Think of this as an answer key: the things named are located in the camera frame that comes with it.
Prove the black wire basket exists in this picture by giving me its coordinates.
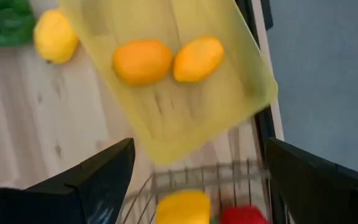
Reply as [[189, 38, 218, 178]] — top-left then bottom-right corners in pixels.
[[116, 158, 273, 224]]

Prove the black aluminium table frame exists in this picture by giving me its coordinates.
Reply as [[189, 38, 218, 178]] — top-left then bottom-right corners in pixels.
[[234, 0, 288, 224]]

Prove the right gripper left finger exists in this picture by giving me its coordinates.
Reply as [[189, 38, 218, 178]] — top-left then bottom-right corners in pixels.
[[0, 138, 136, 224]]

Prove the black metal bar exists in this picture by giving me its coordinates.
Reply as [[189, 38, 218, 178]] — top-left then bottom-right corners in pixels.
[[259, 0, 275, 31]]

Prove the yellow translucent plastic bin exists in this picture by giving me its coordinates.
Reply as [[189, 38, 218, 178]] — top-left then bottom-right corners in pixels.
[[56, 0, 279, 166]]

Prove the red bell pepper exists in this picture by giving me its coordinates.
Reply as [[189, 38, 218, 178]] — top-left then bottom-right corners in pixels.
[[219, 205, 270, 224]]

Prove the orange oval fruit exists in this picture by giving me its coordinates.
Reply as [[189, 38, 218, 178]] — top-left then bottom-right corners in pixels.
[[111, 39, 174, 87], [172, 36, 226, 83]]

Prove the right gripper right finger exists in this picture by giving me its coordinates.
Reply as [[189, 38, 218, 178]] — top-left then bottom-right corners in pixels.
[[265, 138, 358, 224]]

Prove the green bell pepper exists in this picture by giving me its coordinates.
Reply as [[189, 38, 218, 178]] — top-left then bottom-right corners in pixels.
[[0, 0, 37, 47]]

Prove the yellow bell pepper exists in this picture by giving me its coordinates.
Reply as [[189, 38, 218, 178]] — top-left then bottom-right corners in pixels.
[[155, 189, 213, 224]]

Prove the yellow lemon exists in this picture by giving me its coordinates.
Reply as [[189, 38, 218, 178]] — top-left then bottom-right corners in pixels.
[[32, 8, 80, 65]]

